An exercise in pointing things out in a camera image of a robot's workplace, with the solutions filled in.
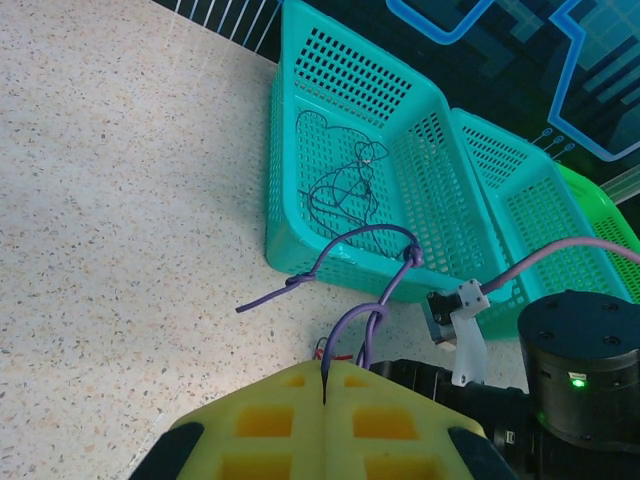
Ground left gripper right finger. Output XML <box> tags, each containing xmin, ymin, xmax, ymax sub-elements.
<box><xmin>323</xmin><ymin>361</ymin><xmax>522</xmax><ymax>480</ymax></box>

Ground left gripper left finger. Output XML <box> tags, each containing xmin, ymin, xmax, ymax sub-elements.
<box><xmin>128</xmin><ymin>359</ymin><xmax>327</xmax><ymax>480</ymax></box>

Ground thin red cable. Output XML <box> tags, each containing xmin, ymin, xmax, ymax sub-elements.
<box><xmin>313</xmin><ymin>337</ymin><xmax>354</xmax><ymax>363</ymax></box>

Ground thin purple cable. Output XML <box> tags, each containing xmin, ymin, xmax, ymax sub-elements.
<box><xmin>234</xmin><ymin>223</ymin><xmax>426</xmax><ymax>407</ymax></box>

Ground thin dark blue cable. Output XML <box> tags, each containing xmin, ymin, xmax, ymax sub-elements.
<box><xmin>294</xmin><ymin>108</ymin><xmax>389</xmax><ymax>257</ymax></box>

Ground green plastic basket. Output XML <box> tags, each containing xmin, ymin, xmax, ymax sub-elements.
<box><xmin>552</xmin><ymin>162</ymin><xmax>640</xmax><ymax>302</ymax></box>

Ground teal plastic basket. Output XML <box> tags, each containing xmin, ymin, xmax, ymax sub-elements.
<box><xmin>448</xmin><ymin>106</ymin><xmax>632</xmax><ymax>342</ymax></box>
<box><xmin>263</xmin><ymin>0</ymin><xmax>507</xmax><ymax>305</ymax></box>

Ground right wrist camera, white mount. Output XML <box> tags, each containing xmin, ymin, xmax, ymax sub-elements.
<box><xmin>424</xmin><ymin>278</ymin><xmax>491</xmax><ymax>387</ymax></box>

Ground right arm purple harness cable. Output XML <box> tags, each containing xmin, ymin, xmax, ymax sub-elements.
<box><xmin>478</xmin><ymin>235</ymin><xmax>640</xmax><ymax>297</ymax></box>

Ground aluminium frame post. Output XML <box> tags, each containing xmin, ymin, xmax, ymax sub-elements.
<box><xmin>598</xmin><ymin>166</ymin><xmax>640</xmax><ymax>207</ymax></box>

